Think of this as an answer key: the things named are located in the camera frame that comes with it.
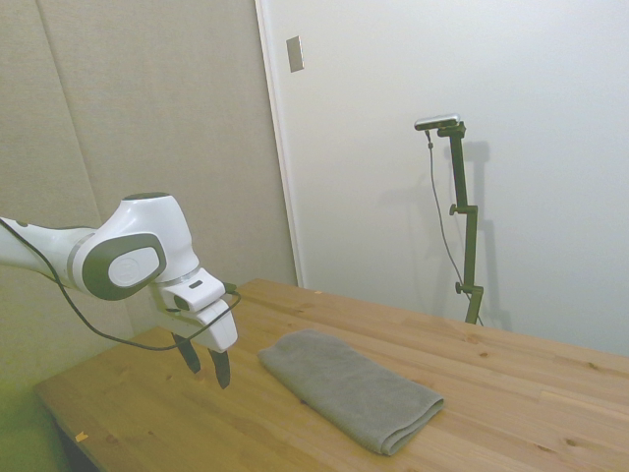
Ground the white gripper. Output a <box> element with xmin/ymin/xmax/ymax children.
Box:
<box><xmin>155</xmin><ymin>293</ymin><xmax>239</xmax><ymax>390</ymax></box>

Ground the grey wall switch plate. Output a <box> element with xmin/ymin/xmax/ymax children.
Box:
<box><xmin>286</xmin><ymin>34</ymin><xmax>306</xmax><ymax>74</ymax></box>

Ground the white door frame trim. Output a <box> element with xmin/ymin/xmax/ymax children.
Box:
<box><xmin>254</xmin><ymin>0</ymin><xmax>307</xmax><ymax>290</ymax></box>

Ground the black articulated camera stand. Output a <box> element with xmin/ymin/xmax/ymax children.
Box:
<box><xmin>435</xmin><ymin>121</ymin><xmax>486</xmax><ymax>325</ymax></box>

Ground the silver bar-shaped stereo camera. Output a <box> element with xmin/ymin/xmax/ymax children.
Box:
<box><xmin>414</xmin><ymin>112</ymin><xmax>463</xmax><ymax>132</ymax></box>

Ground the grey towel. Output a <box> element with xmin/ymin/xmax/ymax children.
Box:
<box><xmin>257</xmin><ymin>328</ymin><xmax>446</xmax><ymax>456</ymax></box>

